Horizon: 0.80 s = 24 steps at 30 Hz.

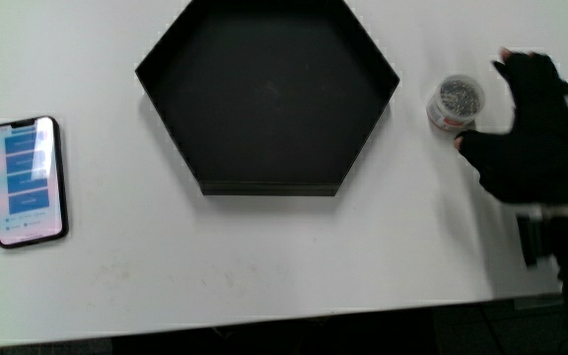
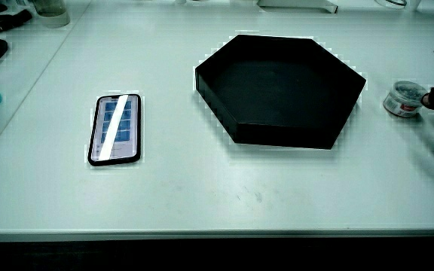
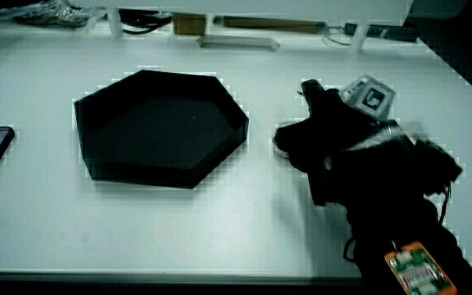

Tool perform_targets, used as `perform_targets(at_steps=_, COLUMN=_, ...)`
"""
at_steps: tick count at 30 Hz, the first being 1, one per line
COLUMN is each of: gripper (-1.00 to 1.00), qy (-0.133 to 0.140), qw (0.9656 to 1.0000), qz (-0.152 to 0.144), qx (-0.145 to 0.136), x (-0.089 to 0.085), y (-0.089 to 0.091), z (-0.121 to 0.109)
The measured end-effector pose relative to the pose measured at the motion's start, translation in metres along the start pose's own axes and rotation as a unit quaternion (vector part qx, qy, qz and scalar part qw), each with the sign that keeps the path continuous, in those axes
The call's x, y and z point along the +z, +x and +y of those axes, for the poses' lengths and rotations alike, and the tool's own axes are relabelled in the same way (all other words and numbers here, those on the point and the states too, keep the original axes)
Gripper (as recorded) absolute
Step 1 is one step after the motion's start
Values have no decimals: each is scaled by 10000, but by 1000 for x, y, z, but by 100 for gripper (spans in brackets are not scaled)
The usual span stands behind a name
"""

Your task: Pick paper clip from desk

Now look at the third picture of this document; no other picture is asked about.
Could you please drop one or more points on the person's right hand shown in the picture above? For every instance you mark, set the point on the person's right hand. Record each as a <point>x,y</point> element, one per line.
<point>334,127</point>

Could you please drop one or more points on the person's right forearm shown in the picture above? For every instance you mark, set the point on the person's right forearm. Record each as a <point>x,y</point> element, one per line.
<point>383,205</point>

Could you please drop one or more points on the white desk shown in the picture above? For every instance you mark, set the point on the white desk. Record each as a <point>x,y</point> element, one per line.
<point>219,229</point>

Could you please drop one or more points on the black power strip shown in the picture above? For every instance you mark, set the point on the black power strip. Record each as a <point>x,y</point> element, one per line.
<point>383,32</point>

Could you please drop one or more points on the long brown flat box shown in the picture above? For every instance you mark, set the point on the long brown flat box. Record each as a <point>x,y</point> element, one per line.
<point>273,24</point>

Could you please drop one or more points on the silver flat bar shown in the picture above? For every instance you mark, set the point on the silver flat bar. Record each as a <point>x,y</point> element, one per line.
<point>238,42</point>

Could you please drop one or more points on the white raised shelf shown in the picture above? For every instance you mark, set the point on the white raised shelf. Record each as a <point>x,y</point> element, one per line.
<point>260,7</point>

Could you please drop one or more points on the orange circuit board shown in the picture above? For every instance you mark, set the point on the orange circuit board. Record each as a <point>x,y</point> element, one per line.
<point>418,270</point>

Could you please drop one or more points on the black hexagonal tray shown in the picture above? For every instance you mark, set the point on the black hexagonal tray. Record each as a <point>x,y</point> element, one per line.
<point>158,131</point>

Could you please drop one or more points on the brown cardboard box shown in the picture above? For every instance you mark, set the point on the brown cardboard box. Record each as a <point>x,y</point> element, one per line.
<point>189,24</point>

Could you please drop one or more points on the crumpled clear plastic bag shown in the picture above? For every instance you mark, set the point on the crumpled clear plastic bag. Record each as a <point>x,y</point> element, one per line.
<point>55,14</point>

